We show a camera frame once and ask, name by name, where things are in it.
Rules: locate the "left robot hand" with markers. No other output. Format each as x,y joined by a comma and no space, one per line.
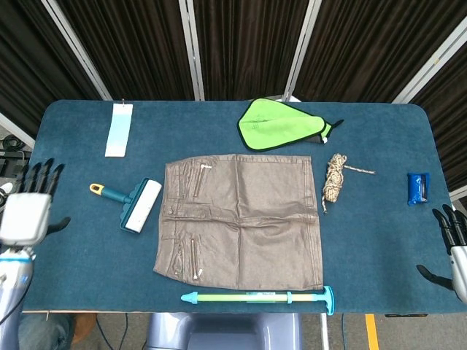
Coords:
25,218

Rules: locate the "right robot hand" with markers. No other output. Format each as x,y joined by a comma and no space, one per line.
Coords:
459,266

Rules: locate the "blue and white lint roller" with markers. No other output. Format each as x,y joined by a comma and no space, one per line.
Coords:
142,206

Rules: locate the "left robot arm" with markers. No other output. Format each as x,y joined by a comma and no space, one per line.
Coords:
11,284

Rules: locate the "brown metallic skirt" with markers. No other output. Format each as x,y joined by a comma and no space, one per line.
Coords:
255,218

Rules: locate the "white sneaker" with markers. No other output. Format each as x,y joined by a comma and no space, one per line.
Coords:
4,189

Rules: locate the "black floor power strip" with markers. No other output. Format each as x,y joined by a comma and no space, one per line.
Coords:
11,156

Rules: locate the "blue felt table cover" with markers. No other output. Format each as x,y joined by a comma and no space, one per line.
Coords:
91,255

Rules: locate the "blue wrapped packet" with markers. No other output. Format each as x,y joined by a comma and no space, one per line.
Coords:
417,187

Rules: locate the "blue jeans leg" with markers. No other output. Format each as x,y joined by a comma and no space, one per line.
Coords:
44,333

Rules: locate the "brown shoe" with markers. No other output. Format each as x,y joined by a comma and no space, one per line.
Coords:
85,328

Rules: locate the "light blue paper strip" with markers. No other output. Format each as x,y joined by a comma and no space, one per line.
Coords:
118,131

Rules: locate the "dark brown pleated curtain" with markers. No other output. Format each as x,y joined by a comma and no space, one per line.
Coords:
372,47
29,65
248,47
135,47
448,120

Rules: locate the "grey-blue robot torso base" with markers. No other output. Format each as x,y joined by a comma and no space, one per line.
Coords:
219,331

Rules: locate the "green and blue syringe pump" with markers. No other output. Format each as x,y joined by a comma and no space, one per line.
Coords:
237,298

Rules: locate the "green cloth with black trim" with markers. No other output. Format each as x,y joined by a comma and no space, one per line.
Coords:
270,124

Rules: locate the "white screen frame post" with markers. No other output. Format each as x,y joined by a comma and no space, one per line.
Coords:
303,47
192,51
430,65
14,127
78,51

